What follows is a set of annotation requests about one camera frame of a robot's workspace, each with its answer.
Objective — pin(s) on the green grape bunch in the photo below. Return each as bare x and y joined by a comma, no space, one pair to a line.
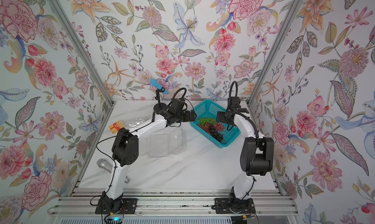
206,120

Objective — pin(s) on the grey metal cylinder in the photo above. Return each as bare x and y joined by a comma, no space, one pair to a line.
108,166

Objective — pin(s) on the orange yellow snack packet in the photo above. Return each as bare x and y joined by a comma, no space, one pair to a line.
114,128

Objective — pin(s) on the clear clamshell container front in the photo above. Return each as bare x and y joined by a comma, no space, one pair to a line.
163,143

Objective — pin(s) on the clear clamshell container back left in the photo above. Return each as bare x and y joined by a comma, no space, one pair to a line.
137,123

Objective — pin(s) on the teal plastic mesh basket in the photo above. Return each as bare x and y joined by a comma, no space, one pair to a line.
208,108

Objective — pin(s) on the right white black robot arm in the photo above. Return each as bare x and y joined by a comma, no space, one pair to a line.
256,160

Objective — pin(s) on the red grape bunch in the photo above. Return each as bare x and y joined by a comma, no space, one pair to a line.
219,127

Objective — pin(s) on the aluminium rail base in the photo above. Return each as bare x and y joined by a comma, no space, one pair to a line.
153,203

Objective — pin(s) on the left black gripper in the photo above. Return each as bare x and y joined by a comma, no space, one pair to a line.
187,117

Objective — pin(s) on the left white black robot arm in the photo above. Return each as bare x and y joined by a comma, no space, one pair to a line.
125,149

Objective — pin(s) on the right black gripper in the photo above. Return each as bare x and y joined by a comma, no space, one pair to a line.
222,120

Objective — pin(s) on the blue microphone on black stand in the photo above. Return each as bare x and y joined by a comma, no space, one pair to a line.
159,89

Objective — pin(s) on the clear clamshell container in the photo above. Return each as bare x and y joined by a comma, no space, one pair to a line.
137,123
163,143

